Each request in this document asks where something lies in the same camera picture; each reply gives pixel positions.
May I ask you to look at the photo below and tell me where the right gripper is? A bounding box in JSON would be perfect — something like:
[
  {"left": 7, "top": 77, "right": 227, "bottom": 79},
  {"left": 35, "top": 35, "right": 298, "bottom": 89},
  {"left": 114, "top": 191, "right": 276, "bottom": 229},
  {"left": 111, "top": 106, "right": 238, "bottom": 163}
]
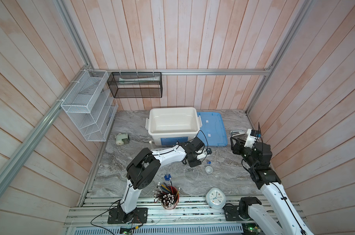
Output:
[{"left": 230, "top": 136, "right": 256, "bottom": 169}]

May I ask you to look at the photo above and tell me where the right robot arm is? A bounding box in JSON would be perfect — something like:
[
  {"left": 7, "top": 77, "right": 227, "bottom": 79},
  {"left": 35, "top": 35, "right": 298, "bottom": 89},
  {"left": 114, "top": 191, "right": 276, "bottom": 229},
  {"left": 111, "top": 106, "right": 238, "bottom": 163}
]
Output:
[{"left": 230, "top": 135, "right": 313, "bottom": 235}]

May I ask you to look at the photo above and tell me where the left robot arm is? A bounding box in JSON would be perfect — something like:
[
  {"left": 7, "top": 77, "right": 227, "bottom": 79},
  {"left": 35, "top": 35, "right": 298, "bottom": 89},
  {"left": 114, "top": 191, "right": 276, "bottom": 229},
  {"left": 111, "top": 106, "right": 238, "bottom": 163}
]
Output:
[{"left": 117, "top": 137, "right": 212, "bottom": 221}]

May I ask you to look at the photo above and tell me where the grey stapler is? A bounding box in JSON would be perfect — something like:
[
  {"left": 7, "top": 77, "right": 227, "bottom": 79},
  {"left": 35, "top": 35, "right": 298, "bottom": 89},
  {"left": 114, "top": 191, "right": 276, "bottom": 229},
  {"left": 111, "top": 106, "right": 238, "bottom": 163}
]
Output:
[{"left": 230, "top": 130, "right": 246, "bottom": 137}]

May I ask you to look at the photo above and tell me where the small white round cap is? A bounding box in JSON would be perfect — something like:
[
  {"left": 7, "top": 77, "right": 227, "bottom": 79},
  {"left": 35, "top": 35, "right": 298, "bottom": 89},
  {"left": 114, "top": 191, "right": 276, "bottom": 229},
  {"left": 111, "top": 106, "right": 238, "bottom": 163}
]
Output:
[{"left": 205, "top": 165, "right": 213, "bottom": 174}]

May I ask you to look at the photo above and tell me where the blue plastic bin lid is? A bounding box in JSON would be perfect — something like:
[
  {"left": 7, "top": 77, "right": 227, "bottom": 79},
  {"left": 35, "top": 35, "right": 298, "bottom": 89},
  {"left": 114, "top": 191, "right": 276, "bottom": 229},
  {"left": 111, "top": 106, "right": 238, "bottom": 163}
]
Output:
[{"left": 198, "top": 112, "right": 228, "bottom": 147}]

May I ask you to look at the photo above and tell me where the red cup of pencils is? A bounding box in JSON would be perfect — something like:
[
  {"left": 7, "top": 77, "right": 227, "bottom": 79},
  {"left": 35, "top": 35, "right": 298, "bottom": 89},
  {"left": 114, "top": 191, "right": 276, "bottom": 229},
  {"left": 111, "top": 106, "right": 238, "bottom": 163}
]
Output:
[{"left": 154, "top": 182, "right": 180, "bottom": 210}]

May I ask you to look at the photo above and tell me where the white alarm clock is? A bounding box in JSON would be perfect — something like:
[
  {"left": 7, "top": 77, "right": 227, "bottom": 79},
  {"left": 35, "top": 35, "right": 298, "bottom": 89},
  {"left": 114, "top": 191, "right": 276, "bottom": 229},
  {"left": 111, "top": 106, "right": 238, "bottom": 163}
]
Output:
[{"left": 205, "top": 188, "right": 226, "bottom": 210}]

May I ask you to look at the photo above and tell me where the white plastic storage bin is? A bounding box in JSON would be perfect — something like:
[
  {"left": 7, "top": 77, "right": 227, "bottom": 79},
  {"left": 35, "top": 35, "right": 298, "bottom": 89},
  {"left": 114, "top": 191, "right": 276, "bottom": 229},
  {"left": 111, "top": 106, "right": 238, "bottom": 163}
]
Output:
[{"left": 145, "top": 107, "right": 202, "bottom": 146}]

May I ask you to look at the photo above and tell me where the green white pencil sharpener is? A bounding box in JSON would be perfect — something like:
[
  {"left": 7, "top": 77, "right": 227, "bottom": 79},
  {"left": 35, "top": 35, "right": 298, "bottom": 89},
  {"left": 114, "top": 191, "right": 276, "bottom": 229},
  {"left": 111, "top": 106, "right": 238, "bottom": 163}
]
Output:
[{"left": 115, "top": 133, "right": 129, "bottom": 146}]

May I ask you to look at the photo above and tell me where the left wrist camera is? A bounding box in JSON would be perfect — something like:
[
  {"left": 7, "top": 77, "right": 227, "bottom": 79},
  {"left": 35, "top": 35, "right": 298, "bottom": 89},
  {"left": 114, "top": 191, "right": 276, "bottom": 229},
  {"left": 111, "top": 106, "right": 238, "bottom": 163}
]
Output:
[{"left": 197, "top": 148, "right": 212, "bottom": 161}]

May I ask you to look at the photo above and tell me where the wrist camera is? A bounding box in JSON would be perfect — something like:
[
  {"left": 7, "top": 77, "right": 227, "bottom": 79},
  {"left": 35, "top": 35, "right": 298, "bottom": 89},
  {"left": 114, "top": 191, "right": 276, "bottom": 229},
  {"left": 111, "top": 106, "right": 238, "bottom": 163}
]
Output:
[
  {"left": 197, "top": 148, "right": 212, "bottom": 161},
  {"left": 244, "top": 129, "right": 261, "bottom": 148}
]

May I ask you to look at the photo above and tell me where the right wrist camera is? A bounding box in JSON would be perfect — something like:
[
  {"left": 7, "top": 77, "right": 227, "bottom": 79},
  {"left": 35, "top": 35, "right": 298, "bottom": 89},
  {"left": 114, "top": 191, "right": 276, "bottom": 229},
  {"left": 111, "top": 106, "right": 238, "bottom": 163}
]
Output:
[{"left": 244, "top": 129, "right": 261, "bottom": 148}]

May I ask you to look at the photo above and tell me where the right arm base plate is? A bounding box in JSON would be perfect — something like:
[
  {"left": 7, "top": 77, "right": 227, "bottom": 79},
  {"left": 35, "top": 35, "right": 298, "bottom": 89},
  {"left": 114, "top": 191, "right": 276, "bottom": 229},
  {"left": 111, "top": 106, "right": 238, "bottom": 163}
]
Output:
[{"left": 223, "top": 204, "right": 267, "bottom": 223}]

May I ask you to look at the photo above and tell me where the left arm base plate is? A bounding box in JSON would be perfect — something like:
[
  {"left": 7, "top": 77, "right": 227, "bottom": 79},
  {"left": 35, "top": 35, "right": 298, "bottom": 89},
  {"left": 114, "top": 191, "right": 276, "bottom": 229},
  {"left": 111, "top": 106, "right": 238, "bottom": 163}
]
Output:
[{"left": 107, "top": 207, "right": 148, "bottom": 224}]

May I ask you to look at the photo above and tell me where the black wire mesh basket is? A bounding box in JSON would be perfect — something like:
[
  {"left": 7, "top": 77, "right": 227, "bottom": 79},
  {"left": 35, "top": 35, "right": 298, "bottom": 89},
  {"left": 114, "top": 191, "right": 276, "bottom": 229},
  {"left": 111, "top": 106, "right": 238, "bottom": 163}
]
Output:
[{"left": 107, "top": 71, "right": 163, "bottom": 99}]

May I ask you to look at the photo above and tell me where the white wire mesh shelf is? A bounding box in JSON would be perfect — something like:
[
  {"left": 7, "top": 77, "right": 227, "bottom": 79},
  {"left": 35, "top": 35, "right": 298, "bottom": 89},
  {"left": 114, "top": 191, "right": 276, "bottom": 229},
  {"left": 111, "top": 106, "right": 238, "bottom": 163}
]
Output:
[{"left": 61, "top": 70, "right": 118, "bottom": 142}]

